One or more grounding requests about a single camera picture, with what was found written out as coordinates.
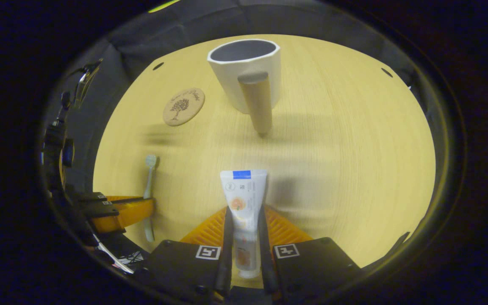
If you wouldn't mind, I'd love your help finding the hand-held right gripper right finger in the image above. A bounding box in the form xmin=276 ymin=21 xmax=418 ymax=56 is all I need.
xmin=258 ymin=205 xmax=361 ymax=303

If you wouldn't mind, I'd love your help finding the white toothbrush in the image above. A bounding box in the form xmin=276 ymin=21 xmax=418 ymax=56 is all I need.
xmin=143 ymin=155 xmax=158 ymax=243

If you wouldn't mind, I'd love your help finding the white cup with wooden handle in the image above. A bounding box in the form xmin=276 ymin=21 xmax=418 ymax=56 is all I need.
xmin=207 ymin=39 xmax=282 ymax=135

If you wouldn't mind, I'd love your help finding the white toothpaste tube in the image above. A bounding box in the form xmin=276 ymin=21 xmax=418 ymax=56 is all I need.
xmin=220 ymin=169 xmax=268 ymax=279

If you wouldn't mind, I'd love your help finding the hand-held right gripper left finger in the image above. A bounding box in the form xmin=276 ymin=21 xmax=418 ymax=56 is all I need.
xmin=142 ymin=205 xmax=234 ymax=303

